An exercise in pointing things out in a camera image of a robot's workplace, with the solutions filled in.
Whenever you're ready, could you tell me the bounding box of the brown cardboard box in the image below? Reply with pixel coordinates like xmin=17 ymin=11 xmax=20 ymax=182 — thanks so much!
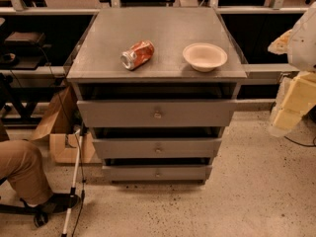
xmin=31 ymin=86 xmax=77 ymax=140

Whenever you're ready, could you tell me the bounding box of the light wooden box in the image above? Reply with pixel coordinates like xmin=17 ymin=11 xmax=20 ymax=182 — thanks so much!
xmin=49 ymin=132 xmax=100 ymax=164

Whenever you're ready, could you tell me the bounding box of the grey drawer cabinet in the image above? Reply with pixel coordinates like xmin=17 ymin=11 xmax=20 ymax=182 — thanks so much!
xmin=66 ymin=6 xmax=248 ymax=185

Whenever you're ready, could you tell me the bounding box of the white metal pole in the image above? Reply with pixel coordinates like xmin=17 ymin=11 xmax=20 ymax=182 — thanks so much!
xmin=60 ymin=134 xmax=83 ymax=237

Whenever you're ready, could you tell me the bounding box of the grey drawer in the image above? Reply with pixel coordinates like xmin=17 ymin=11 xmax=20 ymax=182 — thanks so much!
xmin=77 ymin=100 xmax=237 ymax=127
xmin=93 ymin=138 xmax=221 ymax=159
xmin=102 ymin=165 xmax=212 ymax=182

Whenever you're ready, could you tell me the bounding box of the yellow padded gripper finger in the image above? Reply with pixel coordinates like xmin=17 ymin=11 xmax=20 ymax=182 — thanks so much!
xmin=269 ymin=71 xmax=316 ymax=137

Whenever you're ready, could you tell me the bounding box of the black office chair base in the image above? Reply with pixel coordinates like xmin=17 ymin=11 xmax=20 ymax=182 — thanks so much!
xmin=0 ymin=204 xmax=48 ymax=228

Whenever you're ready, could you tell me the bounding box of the person's leg in khaki trousers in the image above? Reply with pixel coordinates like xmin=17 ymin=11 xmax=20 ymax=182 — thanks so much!
xmin=0 ymin=126 xmax=53 ymax=206

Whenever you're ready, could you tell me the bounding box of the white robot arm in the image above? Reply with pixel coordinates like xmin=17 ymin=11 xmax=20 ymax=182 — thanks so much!
xmin=268 ymin=3 xmax=316 ymax=137

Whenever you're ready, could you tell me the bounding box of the grey bottom drawer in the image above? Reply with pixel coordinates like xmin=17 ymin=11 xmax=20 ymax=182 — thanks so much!
xmin=102 ymin=165 xmax=212 ymax=182

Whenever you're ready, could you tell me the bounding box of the grey middle drawer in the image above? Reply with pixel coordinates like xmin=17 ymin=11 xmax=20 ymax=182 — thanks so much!
xmin=93 ymin=138 xmax=221 ymax=159

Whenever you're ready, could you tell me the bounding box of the black shoe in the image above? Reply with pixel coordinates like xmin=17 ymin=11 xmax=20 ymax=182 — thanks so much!
xmin=39 ymin=194 xmax=81 ymax=214

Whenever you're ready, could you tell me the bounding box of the crushed orange soda can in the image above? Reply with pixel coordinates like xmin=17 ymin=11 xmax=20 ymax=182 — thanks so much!
xmin=120 ymin=40 xmax=155 ymax=70

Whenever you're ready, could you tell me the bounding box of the grey top drawer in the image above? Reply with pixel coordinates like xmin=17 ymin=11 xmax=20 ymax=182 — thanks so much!
xmin=77 ymin=100 xmax=237 ymax=127

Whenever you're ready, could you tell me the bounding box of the white paper bowl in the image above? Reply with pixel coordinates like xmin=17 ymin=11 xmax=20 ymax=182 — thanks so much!
xmin=183 ymin=42 xmax=228 ymax=72

